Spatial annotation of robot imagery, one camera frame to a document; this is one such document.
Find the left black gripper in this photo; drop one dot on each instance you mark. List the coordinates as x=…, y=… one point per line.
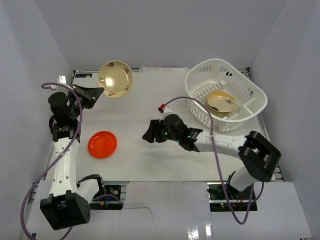
x=83, y=93

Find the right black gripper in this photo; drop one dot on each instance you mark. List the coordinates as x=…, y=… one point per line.
x=152, y=132

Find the cream round flower plate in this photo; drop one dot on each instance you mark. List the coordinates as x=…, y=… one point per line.
x=116, y=77

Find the orange round plate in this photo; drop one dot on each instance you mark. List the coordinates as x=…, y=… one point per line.
x=102, y=144

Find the cream round plate black mound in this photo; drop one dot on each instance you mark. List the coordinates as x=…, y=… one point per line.
x=220, y=102

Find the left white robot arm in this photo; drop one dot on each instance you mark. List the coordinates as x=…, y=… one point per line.
x=68, y=201

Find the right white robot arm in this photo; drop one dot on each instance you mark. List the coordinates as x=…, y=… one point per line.
x=258, y=155

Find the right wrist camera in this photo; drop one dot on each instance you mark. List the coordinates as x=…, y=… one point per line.
x=163, y=109

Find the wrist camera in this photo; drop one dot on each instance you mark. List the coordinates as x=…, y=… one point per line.
x=62, y=79
x=163, y=109

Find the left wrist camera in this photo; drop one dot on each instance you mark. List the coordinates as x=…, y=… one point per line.
x=62, y=79

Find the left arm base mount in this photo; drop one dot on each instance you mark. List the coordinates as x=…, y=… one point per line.
x=112, y=198

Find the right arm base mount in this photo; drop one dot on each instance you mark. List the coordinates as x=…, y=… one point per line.
x=218, y=203

